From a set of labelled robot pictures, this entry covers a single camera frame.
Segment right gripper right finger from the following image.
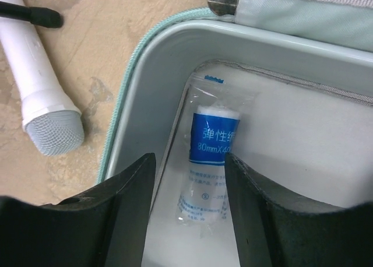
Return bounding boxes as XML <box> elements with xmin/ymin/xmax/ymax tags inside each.
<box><xmin>225</xmin><ymin>154</ymin><xmax>372</xmax><ymax>266</ymax></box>

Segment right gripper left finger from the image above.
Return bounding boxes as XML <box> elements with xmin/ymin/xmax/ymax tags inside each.
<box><xmin>1</xmin><ymin>153</ymin><xmax>156</xmax><ymax>266</ymax></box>

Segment blue label bandage roll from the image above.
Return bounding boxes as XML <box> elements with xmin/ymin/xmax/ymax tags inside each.
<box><xmin>178</xmin><ymin>73</ymin><xmax>241</xmax><ymax>224</ymax></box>

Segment mint green medicine case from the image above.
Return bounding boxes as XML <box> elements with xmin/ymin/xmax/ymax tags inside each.
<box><xmin>99</xmin><ymin>0</ymin><xmax>372</xmax><ymax>266</ymax></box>

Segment white microphone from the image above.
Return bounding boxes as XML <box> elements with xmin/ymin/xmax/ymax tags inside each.
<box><xmin>1</xmin><ymin>0</ymin><xmax>85</xmax><ymax>156</ymax></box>

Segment black perforated music stand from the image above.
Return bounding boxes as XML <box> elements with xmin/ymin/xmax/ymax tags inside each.
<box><xmin>1</xmin><ymin>1</ymin><xmax>64</xmax><ymax>29</ymax></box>

